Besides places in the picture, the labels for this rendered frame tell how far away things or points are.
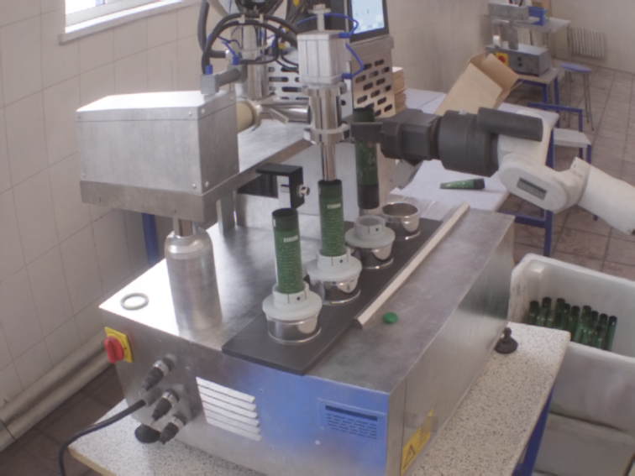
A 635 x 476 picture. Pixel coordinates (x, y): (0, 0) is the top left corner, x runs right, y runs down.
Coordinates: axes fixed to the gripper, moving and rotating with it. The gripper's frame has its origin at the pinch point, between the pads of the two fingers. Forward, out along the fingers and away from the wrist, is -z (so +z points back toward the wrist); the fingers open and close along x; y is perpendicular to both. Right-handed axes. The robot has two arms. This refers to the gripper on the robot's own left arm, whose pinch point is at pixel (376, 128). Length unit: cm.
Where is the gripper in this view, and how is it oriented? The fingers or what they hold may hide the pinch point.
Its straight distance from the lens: 105.7
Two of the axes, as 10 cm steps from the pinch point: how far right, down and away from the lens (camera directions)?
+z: 8.8, 1.6, -4.5
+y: 0.5, 9.1, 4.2
